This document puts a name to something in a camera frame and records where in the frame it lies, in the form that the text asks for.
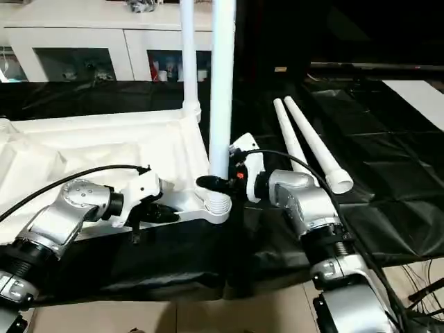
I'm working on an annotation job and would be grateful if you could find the white tapered table leg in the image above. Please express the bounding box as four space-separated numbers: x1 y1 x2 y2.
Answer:
273 98 322 188
179 0 203 116
283 96 355 194
204 0 239 218

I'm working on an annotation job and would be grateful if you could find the white plastic table top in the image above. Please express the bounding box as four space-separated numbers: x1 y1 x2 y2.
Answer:
0 107 232 240

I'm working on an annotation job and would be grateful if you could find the black work mat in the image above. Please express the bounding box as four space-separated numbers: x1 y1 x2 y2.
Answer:
0 72 444 302

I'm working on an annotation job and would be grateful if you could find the dark metal bar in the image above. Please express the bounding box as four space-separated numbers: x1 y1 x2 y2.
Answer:
310 62 444 72

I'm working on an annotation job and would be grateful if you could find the white sideboard cabinet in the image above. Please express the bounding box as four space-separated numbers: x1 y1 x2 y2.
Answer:
3 0 237 83

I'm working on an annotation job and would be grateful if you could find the dark bag of items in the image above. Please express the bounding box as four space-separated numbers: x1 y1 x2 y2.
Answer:
128 0 157 14

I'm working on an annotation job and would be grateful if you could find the white flat board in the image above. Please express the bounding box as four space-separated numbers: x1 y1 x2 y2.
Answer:
381 79 444 132

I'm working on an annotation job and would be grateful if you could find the teal white plastic object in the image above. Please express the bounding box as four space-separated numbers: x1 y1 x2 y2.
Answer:
0 44 28 83

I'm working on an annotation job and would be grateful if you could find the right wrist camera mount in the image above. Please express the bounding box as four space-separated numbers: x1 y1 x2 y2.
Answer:
230 133 266 203

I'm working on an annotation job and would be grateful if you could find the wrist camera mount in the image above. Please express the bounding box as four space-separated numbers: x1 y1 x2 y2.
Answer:
230 133 266 203
110 169 174 228

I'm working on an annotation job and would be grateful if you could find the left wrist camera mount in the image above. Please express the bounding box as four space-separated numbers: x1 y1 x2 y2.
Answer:
110 169 174 228

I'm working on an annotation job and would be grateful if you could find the robot arm base with cables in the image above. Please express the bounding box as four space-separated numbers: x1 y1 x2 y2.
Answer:
398 256 444 333

